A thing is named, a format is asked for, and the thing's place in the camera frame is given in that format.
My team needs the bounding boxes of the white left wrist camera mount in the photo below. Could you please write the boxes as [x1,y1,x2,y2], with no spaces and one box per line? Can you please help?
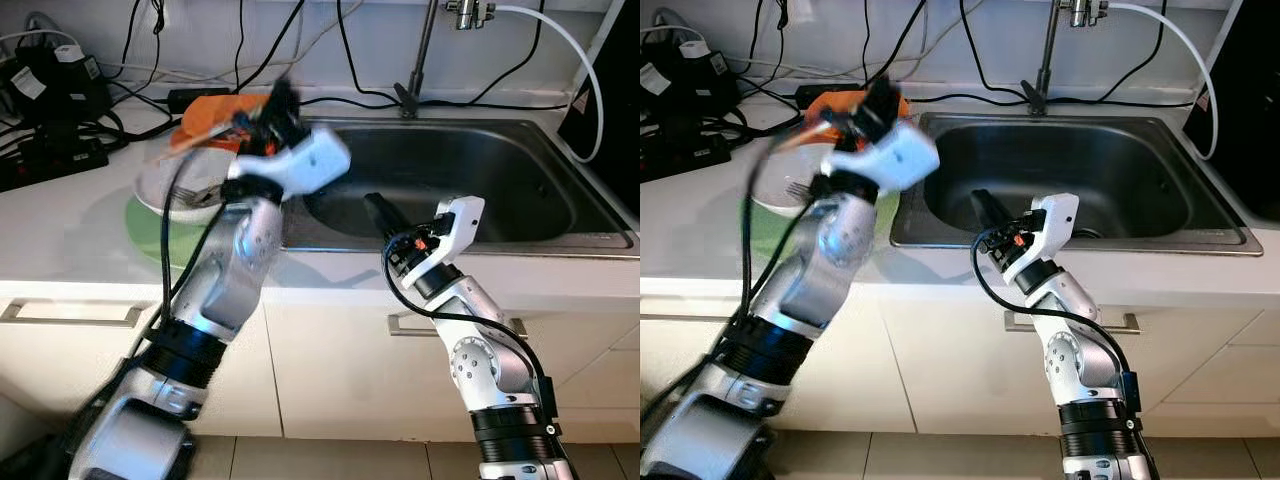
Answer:
[822,120,941,191]
[228,127,352,197]

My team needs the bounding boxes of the white faucet hose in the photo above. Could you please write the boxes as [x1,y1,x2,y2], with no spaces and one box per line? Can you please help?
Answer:
[495,5,607,164]
[1108,2,1220,161]

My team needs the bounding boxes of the light green plate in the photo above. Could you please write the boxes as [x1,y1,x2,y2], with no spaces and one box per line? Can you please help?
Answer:
[125,190,233,269]
[740,195,901,263]

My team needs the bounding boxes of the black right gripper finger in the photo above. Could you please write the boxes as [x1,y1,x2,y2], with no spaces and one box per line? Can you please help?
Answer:
[362,192,413,243]
[968,188,1016,241]

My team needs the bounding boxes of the white cabinet door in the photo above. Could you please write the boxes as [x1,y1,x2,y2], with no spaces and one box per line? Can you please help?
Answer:
[262,285,601,446]
[885,285,1231,436]
[0,275,283,441]
[640,280,901,436]

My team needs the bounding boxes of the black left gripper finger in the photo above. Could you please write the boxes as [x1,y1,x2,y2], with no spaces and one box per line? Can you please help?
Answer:
[262,78,307,129]
[862,75,906,126]

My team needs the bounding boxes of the black water dispenser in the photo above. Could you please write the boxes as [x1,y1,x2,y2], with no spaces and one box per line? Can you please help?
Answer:
[558,0,641,216]
[1183,0,1280,226]

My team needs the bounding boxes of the stainless steel sink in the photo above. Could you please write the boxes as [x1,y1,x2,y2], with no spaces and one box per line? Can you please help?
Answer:
[282,118,641,259]
[890,112,1251,257]

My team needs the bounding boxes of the white bowl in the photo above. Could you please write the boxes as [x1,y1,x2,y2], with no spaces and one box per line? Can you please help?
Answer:
[135,150,238,223]
[750,150,831,219]

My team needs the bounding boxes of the black power adapter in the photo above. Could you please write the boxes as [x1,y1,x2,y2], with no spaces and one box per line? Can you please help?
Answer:
[10,42,113,126]
[648,38,743,116]

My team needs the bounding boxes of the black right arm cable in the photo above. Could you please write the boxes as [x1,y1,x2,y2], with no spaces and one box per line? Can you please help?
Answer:
[972,230,1143,416]
[382,232,557,421]

